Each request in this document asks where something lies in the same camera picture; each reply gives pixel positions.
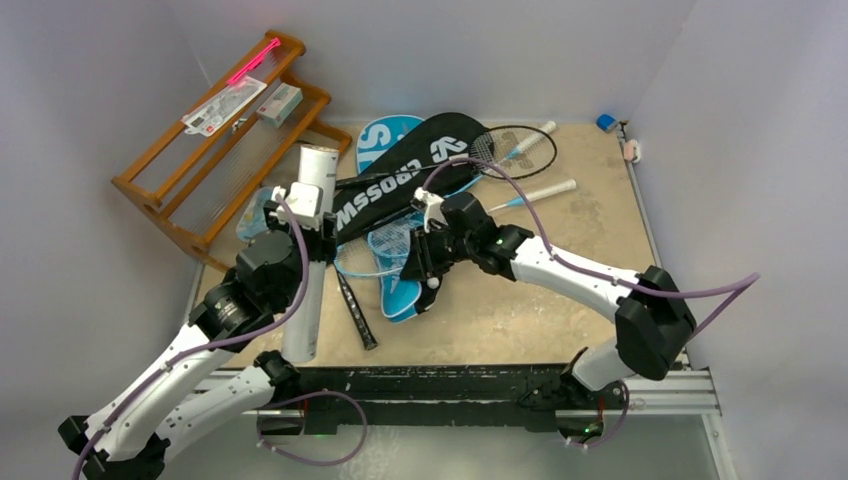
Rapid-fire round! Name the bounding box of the white shuttlecock tube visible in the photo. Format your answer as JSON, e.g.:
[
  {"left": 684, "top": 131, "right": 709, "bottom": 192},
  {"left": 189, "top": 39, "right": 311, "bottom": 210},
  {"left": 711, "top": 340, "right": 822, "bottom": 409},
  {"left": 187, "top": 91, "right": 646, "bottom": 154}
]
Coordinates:
[{"left": 282, "top": 145, "right": 329, "bottom": 363}]

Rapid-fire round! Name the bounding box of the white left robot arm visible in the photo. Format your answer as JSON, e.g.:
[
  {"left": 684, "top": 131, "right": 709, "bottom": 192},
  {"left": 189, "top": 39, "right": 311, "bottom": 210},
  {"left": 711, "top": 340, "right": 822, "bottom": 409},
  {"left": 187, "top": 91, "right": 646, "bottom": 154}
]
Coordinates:
[{"left": 58, "top": 201, "right": 336, "bottom": 479}]

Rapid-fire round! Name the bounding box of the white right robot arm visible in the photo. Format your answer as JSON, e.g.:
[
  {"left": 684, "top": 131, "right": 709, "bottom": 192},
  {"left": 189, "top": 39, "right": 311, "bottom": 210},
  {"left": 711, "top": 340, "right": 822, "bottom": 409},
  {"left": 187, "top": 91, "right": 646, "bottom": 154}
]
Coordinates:
[{"left": 400, "top": 188, "right": 696, "bottom": 407}]

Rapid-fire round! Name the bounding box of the light blue badminton racket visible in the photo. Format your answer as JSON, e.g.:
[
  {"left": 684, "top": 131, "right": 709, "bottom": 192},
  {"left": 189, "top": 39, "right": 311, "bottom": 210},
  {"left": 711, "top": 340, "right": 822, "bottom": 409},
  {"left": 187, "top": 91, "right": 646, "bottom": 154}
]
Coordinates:
[
  {"left": 333, "top": 178, "right": 578, "bottom": 278},
  {"left": 366, "top": 121, "right": 558, "bottom": 276}
]

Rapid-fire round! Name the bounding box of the black badminton racket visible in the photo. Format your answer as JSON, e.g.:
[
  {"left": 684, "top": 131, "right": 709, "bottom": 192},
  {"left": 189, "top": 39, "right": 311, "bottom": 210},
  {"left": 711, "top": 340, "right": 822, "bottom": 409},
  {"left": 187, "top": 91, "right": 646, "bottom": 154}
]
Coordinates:
[
  {"left": 336, "top": 121, "right": 558, "bottom": 190},
  {"left": 311, "top": 140, "right": 379, "bottom": 352}
]

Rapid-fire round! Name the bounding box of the blue racket cover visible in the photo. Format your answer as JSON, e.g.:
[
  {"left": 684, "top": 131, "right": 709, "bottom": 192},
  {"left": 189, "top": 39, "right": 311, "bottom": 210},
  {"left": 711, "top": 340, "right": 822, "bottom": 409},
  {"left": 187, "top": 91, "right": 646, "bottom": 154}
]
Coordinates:
[{"left": 356, "top": 114, "right": 442, "bottom": 325}]

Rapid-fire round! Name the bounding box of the blue white plastic packet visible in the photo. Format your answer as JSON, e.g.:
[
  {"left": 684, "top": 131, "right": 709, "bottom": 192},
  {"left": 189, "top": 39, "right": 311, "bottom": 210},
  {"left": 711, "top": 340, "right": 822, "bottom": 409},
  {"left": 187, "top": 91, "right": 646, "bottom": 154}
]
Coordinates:
[{"left": 236, "top": 187, "right": 273, "bottom": 243}]

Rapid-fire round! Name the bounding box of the black Crossway racket cover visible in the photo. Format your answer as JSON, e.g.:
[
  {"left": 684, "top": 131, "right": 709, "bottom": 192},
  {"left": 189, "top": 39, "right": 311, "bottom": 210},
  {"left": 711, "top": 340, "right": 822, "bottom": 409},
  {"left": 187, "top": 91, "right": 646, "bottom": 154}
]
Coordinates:
[{"left": 333, "top": 112, "right": 488, "bottom": 245}]

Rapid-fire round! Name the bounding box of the wooden shelf rack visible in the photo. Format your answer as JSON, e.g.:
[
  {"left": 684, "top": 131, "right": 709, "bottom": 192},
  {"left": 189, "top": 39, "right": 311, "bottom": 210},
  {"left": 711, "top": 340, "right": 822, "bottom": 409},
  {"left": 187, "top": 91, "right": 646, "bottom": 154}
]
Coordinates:
[{"left": 111, "top": 30, "right": 352, "bottom": 271}]

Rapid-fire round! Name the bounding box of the small white box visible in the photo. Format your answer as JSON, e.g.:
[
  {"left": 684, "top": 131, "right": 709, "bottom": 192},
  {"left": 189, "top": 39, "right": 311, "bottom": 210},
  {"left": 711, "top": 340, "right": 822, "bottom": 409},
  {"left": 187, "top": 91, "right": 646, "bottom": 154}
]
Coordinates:
[{"left": 256, "top": 83, "right": 304, "bottom": 128}]

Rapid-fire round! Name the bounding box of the clear stationery packet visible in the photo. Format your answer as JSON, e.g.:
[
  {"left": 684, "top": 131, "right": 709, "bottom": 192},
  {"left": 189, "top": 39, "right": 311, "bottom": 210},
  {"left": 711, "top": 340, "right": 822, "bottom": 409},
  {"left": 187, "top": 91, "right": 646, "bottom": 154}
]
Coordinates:
[{"left": 181, "top": 76, "right": 267, "bottom": 137}]

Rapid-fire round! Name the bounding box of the small blue block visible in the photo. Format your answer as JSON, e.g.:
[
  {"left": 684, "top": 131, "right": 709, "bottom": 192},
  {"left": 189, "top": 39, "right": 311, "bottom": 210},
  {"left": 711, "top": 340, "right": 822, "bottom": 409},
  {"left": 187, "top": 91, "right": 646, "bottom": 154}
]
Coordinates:
[{"left": 595, "top": 114, "right": 619, "bottom": 133}]

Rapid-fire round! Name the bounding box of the pink white clip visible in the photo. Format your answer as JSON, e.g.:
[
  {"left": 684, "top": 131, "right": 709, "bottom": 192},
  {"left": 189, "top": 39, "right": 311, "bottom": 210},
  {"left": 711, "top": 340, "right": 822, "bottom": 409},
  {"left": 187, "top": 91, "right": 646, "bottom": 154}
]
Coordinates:
[{"left": 622, "top": 139, "right": 641, "bottom": 164}]

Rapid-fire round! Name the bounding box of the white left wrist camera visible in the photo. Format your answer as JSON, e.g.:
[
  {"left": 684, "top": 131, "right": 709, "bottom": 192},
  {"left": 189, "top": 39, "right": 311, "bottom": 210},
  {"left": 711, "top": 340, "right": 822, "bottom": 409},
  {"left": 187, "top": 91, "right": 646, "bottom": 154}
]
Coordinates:
[{"left": 271, "top": 182, "right": 324, "bottom": 231}]

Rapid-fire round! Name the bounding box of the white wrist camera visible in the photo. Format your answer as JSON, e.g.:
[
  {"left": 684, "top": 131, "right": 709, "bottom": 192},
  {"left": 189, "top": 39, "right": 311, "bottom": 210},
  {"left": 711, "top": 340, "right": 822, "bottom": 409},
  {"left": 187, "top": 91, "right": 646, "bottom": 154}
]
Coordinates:
[
  {"left": 411, "top": 187, "right": 445, "bottom": 232},
  {"left": 271, "top": 182, "right": 324, "bottom": 231}
]

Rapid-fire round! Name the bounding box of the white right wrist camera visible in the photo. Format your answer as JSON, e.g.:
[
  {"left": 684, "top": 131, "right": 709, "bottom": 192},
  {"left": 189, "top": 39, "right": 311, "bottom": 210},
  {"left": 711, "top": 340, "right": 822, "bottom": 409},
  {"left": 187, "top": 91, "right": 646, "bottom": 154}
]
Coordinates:
[{"left": 411, "top": 187, "right": 445, "bottom": 232}]

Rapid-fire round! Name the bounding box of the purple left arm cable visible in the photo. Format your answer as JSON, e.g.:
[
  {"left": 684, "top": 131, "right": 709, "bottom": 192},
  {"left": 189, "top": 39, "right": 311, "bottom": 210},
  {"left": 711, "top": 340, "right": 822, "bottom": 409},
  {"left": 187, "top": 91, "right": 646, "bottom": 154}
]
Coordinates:
[{"left": 69, "top": 195, "right": 311, "bottom": 480}]

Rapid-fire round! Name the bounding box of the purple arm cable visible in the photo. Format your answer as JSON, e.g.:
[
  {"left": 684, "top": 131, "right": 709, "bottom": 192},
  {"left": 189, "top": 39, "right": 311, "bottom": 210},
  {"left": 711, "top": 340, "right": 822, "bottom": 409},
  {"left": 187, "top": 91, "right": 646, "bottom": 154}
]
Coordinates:
[
  {"left": 69, "top": 195, "right": 311, "bottom": 480},
  {"left": 421, "top": 156, "right": 762, "bottom": 342}
]

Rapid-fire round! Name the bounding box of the black metal base frame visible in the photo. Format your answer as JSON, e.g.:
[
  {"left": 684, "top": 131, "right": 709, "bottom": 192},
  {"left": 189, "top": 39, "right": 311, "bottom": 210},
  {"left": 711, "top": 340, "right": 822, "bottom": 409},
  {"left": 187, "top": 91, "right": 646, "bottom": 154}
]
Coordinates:
[{"left": 185, "top": 354, "right": 720, "bottom": 439}]

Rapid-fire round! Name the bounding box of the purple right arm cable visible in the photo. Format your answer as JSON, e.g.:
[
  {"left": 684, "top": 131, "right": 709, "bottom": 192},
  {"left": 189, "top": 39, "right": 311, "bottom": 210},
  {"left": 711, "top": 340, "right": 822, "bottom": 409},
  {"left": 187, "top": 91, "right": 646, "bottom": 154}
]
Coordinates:
[{"left": 421, "top": 156, "right": 762, "bottom": 342}]

